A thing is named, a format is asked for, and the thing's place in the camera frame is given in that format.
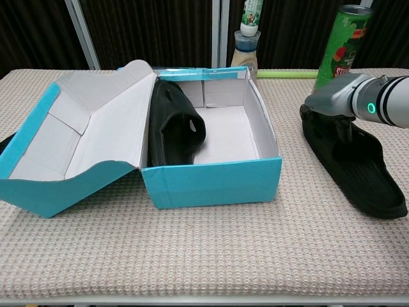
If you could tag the black pleated curtain panel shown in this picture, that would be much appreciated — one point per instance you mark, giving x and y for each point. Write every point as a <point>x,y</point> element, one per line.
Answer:
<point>32,35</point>
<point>150,32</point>
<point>391,32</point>
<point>294,32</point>

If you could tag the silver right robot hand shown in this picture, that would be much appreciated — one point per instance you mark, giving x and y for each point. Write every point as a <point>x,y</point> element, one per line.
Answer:
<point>332,94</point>

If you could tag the beige waffle tablecloth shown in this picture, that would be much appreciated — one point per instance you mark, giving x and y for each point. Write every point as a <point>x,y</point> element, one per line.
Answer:
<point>191,256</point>

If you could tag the green chip can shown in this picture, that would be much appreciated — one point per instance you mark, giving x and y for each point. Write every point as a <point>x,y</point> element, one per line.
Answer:
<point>342,48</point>

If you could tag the beige dressing bottle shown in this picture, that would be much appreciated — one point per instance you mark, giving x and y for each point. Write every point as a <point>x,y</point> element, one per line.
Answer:
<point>244,54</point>

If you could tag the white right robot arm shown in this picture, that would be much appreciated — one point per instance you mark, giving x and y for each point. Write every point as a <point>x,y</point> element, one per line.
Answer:
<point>393,99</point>

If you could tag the silver aluminium partition post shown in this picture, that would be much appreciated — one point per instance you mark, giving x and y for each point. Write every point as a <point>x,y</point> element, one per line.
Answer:
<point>366,2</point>
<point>220,35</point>
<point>84,38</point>

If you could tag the black rubber slipper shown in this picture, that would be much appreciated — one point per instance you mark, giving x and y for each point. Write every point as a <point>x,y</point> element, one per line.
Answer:
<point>172,128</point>
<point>367,182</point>

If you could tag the light blue shoe box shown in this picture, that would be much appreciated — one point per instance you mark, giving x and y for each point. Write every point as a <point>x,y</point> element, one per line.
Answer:
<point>211,185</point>

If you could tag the blue green water squirter toy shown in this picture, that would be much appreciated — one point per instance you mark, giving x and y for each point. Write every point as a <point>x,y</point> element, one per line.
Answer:
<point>287,75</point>

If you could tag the white green-label bottle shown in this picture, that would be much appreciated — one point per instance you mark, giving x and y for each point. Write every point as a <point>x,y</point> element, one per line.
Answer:
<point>251,17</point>

